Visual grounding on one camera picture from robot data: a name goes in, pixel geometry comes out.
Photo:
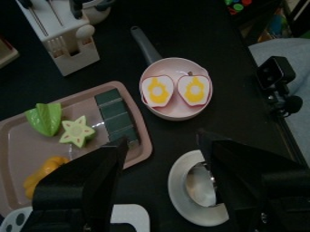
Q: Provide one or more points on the beige toy box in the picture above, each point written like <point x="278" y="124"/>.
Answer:
<point x="6" y="53"/>

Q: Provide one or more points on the pink toy tray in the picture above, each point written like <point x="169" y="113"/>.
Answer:
<point x="24" y="148"/>

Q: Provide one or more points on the toy apple half with stem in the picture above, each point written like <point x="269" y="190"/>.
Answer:
<point x="195" y="90"/>

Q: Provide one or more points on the dark green grooved block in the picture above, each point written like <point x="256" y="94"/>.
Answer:
<point x="117" y="116"/>

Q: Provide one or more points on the white toy with dark spots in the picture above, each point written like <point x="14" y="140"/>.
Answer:
<point x="129" y="216"/>

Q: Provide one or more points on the white bowl with metal inside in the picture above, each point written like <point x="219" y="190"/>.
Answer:
<point x="190" y="193"/>

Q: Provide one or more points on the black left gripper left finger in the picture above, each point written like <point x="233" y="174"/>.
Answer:
<point x="87" y="184"/>

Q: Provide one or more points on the pink toy frying pan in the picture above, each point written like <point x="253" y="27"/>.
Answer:
<point x="178" y="90"/>

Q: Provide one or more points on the colourful toy dots board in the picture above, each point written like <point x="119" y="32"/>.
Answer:
<point x="238" y="6"/>

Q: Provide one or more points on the black camera on mount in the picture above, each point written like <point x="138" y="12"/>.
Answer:
<point x="277" y="81"/>

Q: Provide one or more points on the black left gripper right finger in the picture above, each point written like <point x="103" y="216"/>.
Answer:
<point x="250" y="178"/>

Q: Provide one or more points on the green toy starfruit slice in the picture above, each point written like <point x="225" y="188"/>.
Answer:
<point x="76" y="131"/>

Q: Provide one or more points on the white toy utensil holder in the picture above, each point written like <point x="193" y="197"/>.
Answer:
<point x="60" y="30"/>

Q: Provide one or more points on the toy apple half without stem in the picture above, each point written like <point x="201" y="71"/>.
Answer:
<point x="157" y="91"/>

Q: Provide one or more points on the yellow toy pepper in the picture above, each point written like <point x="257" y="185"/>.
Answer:
<point x="40" y="175"/>

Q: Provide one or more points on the green toy leaf vegetable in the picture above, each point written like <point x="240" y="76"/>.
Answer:
<point x="44" y="118"/>

